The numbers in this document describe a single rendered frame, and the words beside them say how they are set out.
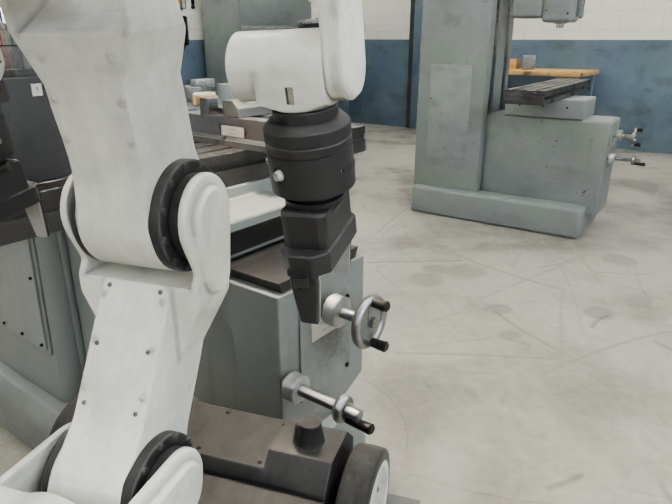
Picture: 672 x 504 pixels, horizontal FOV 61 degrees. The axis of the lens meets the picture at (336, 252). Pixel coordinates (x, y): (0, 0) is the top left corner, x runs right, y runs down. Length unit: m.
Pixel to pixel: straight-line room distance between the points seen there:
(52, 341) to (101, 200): 1.19
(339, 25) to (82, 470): 0.59
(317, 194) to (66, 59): 0.30
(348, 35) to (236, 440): 0.70
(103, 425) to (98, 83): 0.41
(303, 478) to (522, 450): 1.17
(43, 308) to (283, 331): 0.88
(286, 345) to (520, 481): 0.95
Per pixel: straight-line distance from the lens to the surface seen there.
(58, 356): 1.89
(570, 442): 2.09
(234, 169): 1.41
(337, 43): 0.52
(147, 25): 0.65
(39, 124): 1.21
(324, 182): 0.56
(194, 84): 4.00
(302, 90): 0.54
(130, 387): 0.77
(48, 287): 1.80
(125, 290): 0.79
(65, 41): 0.69
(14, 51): 1.23
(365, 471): 0.94
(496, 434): 2.05
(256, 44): 0.56
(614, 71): 7.56
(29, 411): 2.04
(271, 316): 1.16
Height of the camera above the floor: 1.22
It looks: 20 degrees down
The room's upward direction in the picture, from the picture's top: straight up
